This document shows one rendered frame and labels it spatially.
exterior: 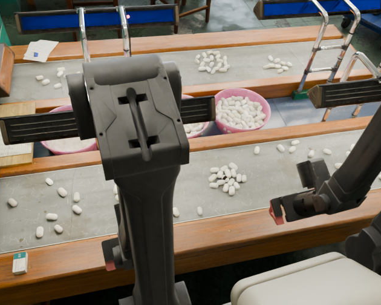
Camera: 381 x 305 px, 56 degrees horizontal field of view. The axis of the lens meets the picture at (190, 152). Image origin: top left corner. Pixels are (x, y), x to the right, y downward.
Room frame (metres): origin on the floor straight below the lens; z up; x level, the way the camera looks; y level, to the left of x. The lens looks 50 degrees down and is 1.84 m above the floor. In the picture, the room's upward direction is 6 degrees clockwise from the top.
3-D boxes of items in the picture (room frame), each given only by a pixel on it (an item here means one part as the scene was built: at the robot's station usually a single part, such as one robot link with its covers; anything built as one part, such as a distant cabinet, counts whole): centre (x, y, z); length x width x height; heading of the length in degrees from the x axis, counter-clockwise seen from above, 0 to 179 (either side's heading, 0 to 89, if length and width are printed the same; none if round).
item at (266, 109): (1.19, -0.20, 0.72); 0.27 x 0.27 x 0.10
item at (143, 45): (1.68, 0.08, 0.67); 1.81 x 0.12 x 0.19; 108
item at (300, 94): (1.51, -0.54, 0.90); 0.20 x 0.19 x 0.45; 108
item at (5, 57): (1.21, 0.85, 0.83); 0.30 x 0.06 x 0.07; 18
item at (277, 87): (1.31, -0.04, 0.71); 1.81 x 0.05 x 0.11; 108
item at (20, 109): (0.90, 0.69, 0.77); 0.33 x 0.15 x 0.01; 18
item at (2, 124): (0.75, 0.24, 1.08); 0.62 x 0.08 x 0.07; 108
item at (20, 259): (0.40, 0.47, 0.78); 0.06 x 0.04 x 0.02; 18
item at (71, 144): (0.97, 0.49, 0.71); 0.22 x 0.22 x 0.06
